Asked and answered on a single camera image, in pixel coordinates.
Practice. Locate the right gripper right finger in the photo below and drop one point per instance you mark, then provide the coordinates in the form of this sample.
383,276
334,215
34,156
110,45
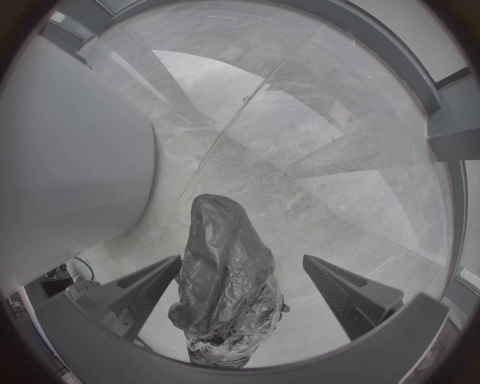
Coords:
367,300

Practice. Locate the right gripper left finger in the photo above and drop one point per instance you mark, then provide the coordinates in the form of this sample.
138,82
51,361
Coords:
123,296

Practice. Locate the black plastic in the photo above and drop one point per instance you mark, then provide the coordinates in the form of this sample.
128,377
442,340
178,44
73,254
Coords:
217,255

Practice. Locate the clear plastic wrapper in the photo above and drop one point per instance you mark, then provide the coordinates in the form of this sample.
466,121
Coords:
240,348

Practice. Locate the white trash bin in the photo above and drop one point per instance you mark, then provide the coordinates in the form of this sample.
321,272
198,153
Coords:
75,150

